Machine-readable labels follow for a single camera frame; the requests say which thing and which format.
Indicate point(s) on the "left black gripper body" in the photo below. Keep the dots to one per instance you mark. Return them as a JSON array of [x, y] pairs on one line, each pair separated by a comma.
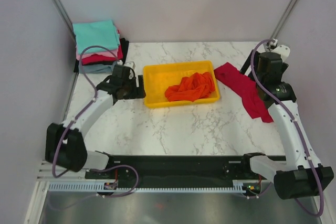
[[135, 87]]

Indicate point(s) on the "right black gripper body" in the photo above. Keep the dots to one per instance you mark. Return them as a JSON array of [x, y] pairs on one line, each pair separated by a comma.
[[253, 60]]

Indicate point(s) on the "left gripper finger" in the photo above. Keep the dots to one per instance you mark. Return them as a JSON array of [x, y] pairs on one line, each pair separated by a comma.
[[140, 82], [140, 94]]

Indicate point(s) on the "yellow plastic tray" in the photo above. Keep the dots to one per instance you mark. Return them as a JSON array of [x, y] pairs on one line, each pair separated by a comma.
[[157, 78]]

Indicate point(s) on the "crimson red t-shirt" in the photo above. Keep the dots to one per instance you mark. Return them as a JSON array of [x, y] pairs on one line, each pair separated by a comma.
[[246, 89]]

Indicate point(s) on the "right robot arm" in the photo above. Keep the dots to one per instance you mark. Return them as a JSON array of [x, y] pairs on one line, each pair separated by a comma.
[[303, 174]]

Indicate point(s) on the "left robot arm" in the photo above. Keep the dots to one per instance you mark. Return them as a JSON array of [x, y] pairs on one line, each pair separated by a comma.
[[65, 142]]

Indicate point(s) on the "folded grey-blue t-shirt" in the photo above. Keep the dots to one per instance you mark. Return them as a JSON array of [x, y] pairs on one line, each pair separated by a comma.
[[98, 68]]

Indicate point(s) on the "folded pink t-shirt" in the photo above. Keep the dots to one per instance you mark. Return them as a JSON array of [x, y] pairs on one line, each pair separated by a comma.
[[104, 53]]

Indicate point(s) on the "folded red t-shirt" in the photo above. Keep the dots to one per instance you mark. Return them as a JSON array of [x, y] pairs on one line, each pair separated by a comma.
[[99, 49]]

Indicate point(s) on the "folded black t-shirt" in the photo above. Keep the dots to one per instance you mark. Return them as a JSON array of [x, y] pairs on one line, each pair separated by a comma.
[[122, 55]]

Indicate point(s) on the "orange t-shirt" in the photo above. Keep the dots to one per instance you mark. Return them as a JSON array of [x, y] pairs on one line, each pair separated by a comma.
[[192, 88]]

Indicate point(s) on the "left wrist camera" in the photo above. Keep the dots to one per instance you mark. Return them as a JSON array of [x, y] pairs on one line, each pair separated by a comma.
[[130, 64]]

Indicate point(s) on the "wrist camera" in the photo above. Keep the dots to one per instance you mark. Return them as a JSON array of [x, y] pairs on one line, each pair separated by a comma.
[[130, 64], [282, 50]]

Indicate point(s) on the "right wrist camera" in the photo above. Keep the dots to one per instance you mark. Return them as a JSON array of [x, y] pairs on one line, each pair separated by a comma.
[[282, 50]]

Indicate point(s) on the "right aluminium frame post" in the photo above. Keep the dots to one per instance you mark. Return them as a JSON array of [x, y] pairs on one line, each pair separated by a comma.
[[284, 17]]

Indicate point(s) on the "aluminium frame post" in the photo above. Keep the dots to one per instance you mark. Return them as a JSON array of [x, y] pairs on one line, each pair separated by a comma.
[[64, 15], [284, 17]]

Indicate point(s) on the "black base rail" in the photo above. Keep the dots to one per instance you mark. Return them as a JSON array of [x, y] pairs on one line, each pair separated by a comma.
[[185, 170]]

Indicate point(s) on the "white slotted cable duct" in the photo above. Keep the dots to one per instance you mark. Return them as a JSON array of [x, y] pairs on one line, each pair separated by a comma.
[[234, 187]]

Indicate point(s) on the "left aluminium frame post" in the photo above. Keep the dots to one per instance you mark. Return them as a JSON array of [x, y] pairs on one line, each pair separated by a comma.
[[64, 15]]

